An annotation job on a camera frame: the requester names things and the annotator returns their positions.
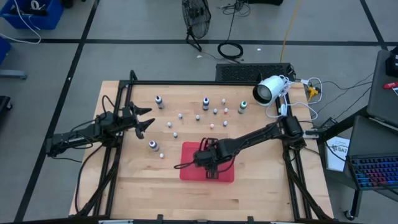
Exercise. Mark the blue plastic bin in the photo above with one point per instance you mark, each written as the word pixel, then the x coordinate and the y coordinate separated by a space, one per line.
pixel 49 18
pixel 3 49

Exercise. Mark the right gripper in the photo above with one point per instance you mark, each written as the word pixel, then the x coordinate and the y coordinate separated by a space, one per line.
pixel 205 155

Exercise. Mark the black power adapter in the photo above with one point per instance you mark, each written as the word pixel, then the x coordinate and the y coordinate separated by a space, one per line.
pixel 329 123

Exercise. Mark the black device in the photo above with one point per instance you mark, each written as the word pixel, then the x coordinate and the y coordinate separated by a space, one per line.
pixel 392 62

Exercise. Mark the black vented computer case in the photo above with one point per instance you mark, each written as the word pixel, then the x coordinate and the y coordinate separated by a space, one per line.
pixel 248 72

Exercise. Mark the red plastic tray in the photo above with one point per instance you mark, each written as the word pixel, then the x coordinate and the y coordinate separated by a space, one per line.
pixel 189 168

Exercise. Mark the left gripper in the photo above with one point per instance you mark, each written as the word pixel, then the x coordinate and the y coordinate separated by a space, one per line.
pixel 129 119

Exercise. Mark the black equipment piece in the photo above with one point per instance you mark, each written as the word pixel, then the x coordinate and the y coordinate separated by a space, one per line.
pixel 4 104

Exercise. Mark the green-capped food coloring bottle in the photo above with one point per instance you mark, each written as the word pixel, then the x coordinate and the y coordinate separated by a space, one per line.
pixel 242 107

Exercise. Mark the backlit rainbow keyboard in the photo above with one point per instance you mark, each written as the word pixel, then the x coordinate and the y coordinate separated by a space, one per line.
pixel 374 171

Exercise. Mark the white camera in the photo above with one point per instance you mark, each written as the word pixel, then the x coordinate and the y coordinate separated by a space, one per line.
pixel 270 88

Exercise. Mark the blue-capped food coloring bottle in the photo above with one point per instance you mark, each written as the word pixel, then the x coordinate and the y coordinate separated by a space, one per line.
pixel 206 104

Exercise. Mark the grey side table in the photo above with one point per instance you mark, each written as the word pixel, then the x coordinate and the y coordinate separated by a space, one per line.
pixel 384 90

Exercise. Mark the purple-capped food coloring bottle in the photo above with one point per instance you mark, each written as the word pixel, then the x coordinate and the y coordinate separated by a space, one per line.
pixel 154 145

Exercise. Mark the yellow plug adapter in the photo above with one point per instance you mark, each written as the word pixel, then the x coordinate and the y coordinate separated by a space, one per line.
pixel 312 91

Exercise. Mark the grey metal foot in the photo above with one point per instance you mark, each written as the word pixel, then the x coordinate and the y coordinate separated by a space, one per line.
pixel 12 74

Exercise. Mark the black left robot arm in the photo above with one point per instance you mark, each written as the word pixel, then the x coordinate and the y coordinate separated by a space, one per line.
pixel 77 137

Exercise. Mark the black aluminium frame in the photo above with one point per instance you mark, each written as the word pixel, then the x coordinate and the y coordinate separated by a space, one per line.
pixel 199 83

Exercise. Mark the black floor fan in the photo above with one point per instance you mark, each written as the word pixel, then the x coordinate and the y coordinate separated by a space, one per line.
pixel 196 18

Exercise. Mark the white printed paper sheet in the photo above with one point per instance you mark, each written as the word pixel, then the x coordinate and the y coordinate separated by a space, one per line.
pixel 337 155

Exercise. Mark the dark grey cart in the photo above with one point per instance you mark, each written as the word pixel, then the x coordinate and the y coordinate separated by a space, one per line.
pixel 370 137

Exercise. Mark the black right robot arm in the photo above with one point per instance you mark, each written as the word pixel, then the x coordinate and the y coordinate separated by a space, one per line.
pixel 255 135

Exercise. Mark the black-capped food coloring bottle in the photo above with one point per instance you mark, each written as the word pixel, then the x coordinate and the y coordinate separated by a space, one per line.
pixel 159 102

